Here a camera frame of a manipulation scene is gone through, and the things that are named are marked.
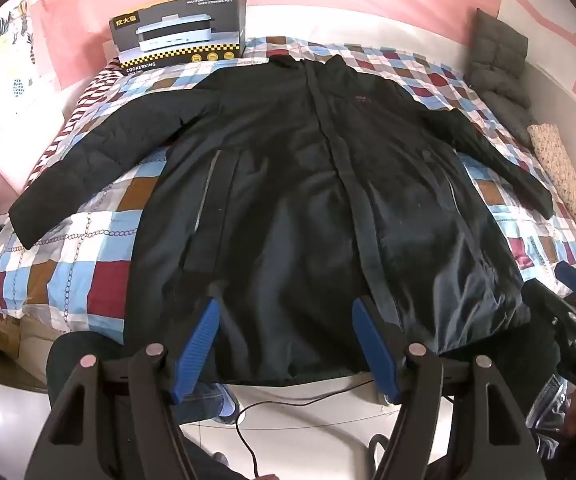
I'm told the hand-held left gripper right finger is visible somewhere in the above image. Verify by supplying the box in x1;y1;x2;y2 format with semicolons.
350;296;551;480

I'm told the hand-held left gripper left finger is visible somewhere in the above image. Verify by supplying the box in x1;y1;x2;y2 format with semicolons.
42;299;223;480

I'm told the black padded jacket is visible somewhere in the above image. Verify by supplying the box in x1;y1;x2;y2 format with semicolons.
8;54;555;388

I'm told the person's leg in jeans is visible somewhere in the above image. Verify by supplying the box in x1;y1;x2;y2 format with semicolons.
173;382;231;428

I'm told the white blue sneaker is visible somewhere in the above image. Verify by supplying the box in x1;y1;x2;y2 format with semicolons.
218;384;243;427

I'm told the beige floral pillow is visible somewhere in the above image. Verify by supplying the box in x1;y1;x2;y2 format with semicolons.
527;123;576;243

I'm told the checkered bed sheet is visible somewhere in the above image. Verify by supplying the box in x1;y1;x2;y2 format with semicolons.
0;35;576;333

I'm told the grey quilted cushion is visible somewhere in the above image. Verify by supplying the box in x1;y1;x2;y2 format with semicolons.
468;8;539;148

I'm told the red white patterned sheet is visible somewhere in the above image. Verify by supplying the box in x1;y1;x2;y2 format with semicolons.
25;57;126;191

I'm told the black appliance carton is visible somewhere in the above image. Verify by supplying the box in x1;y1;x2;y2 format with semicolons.
109;0;247;77

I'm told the black cable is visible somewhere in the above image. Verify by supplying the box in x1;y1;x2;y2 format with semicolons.
235;380;376;480

